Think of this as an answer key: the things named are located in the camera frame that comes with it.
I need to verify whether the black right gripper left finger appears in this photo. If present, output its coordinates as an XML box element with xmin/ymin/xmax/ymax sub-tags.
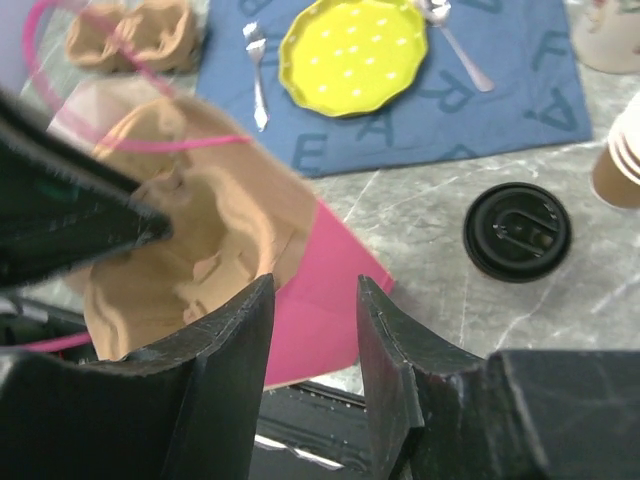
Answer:
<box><xmin>1</xmin><ymin>275</ymin><xmax>275</xmax><ymax>479</ymax></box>

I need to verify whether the brown pulp cup carrier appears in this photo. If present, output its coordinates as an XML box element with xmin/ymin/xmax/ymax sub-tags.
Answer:
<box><xmin>82</xmin><ymin>97</ymin><xmax>317</xmax><ymax>360</ymax></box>
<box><xmin>65</xmin><ymin>1</ymin><xmax>201</xmax><ymax>74</ymax></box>

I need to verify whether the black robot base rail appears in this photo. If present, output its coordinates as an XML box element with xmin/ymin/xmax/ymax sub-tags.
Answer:
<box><xmin>0</xmin><ymin>294</ymin><xmax>381</xmax><ymax>474</ymax></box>

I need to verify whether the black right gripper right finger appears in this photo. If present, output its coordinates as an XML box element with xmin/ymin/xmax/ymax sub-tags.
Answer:
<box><xmin>357</xmin><ymin>276</ymin><xmax>639</xmax><ymax>479</ymax></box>

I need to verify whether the blue letter placemat cloth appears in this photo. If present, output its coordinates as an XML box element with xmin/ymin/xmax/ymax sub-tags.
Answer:
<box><xmin>196</xmin><ymin>1</ymin><xmax>592</xmax><ymax>177</ymax></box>

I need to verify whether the yellow-green scalloped plate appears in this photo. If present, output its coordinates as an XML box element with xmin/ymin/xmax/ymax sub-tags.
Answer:
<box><xmin>279</xmin><ymin>1</ymin><xmax>429</xmax><ymax>117</ymax></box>

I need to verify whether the stack of paper cups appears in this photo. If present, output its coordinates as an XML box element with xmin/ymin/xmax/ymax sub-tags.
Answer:
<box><xmin>591</xmin><ymin>93</ymin><xmax>639</xmax><ymax>210</ymax></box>

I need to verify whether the silver fork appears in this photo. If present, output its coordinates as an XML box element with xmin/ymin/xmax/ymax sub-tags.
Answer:
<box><xmin>243</xmin><ymin>22</ymin><xmax>269</xmax><ymax>132</ymax></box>

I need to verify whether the kraft paper takeout bag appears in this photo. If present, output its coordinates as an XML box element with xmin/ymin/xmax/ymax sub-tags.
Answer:
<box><xmin>22</xmin><ymin>1</ymin><xmax>393</xmax><ymax>389</ymax></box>

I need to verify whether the silver spoon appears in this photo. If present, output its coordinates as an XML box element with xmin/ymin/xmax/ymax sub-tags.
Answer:
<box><xmin>413</xmin><ymin>0</ymin><xmax>495</xmax><ymax>93</ymax></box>

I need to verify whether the white green floral mug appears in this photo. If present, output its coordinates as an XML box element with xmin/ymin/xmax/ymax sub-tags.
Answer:
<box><xmin>571</xmin><ymin>0</ymin><xmax>640</xmax><ymax>74</ymax></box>

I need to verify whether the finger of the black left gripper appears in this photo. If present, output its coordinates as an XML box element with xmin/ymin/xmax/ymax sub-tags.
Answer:
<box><xmin>1</xmin><ymin>90</ymin><xmax>172</xmax><ymax>288</ymax></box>

